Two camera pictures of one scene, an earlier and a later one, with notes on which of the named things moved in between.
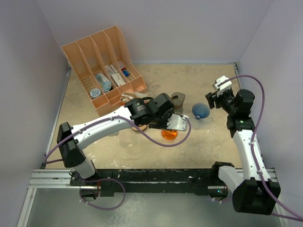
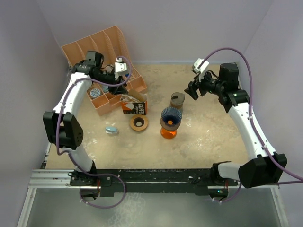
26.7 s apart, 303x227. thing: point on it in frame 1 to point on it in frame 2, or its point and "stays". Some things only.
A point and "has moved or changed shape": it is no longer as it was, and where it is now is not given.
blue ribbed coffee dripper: [200, 110] has moved or changed shape
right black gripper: [209, 96] to [192, 90]
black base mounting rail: [201, 181] stays
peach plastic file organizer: [106, 68] stays
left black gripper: [164, 126] to [121, 89]
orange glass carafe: [169, 134] stays
